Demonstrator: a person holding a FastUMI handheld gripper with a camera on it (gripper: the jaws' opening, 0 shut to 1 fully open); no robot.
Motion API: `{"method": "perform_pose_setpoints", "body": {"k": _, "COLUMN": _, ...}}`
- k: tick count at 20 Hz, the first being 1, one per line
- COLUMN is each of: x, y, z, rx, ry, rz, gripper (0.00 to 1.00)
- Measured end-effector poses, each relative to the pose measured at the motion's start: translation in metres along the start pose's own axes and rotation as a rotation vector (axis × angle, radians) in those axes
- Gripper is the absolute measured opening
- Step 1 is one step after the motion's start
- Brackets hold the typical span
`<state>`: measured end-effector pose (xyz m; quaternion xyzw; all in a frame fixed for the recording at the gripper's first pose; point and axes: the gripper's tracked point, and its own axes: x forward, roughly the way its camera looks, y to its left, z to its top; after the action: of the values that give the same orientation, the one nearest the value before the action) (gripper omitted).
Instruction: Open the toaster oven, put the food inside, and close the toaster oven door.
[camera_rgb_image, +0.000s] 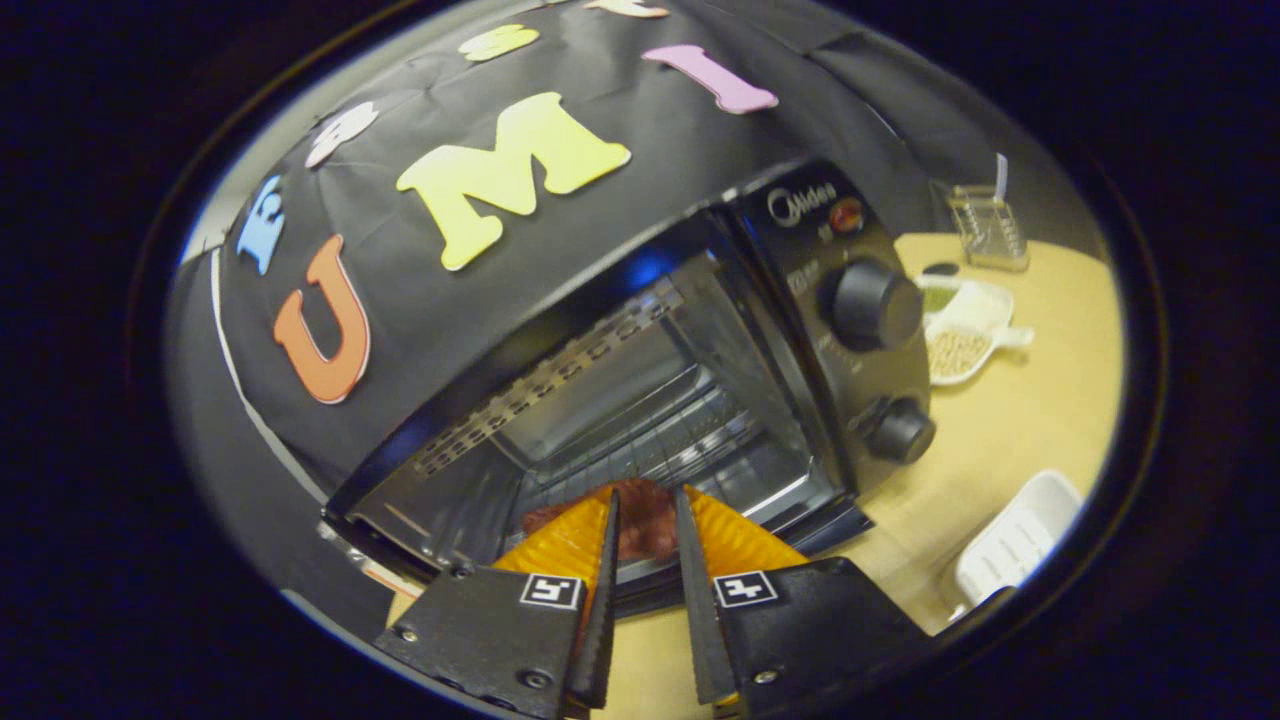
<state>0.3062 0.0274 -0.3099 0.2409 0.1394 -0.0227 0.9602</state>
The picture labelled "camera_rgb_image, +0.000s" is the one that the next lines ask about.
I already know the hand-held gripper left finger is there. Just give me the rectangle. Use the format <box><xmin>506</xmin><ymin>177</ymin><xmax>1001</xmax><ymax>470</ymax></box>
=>
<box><xmin>372</xmin><ymin>487</ymin><xmax>621</xmax><ymax>720</ymax></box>

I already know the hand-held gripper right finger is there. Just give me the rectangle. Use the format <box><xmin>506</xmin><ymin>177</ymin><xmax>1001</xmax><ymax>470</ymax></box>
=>
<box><xmin>672</xmin><ymin>485</ymin><xmax>931</xmax><ymax>720</ymax></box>

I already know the reddish brown meat piece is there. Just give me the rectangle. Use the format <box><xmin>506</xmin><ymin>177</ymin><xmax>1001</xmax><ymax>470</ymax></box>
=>
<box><xmin>520</xmin><ymin>478</ymin><xmax>683</xmax><ymax>561</ymax></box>

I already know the black toaster oven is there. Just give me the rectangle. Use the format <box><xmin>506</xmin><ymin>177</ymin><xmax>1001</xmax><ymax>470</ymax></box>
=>
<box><xmin>320</xmin><ymin>160</ymin><xmax>938</xmax><ymax>616</ymax></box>

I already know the white rectangular plastic tray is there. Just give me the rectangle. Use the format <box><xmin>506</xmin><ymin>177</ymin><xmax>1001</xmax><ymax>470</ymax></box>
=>
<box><xmin>940</xmin><ymin>470</ymin><xmax>1084</xmax><ymax>611</ymax></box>

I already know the white divided condiment dish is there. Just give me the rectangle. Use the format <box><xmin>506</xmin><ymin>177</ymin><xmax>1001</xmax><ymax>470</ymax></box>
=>
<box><xmin>920</xmin><ymin>272</ymin><xmax>1036</xmax><ymax>387</ymax></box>

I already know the metal wire utensil holder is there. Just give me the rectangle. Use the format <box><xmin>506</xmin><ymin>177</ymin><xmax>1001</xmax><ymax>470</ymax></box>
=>
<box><xmin>945</xmin><ymin>183</ymin><xmax>1031</xmax><ymax>273</ymax></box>

